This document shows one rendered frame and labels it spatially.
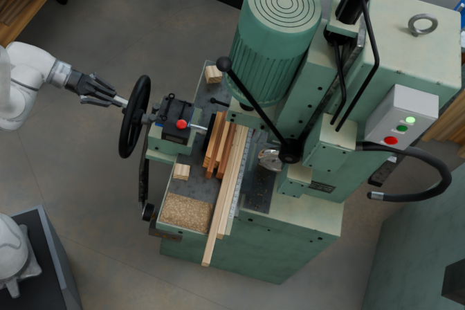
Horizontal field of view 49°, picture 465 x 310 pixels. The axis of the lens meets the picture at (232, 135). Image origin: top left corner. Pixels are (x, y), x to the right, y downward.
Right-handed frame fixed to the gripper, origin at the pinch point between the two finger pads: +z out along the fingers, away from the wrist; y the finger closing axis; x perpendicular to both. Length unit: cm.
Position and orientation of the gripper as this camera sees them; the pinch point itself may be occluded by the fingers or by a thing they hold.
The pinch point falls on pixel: (122, 102)
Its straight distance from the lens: 184.1
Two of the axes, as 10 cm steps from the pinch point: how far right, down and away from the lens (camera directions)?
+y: 2.1, -8.5, 4.8
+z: 8.5, 4.0, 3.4
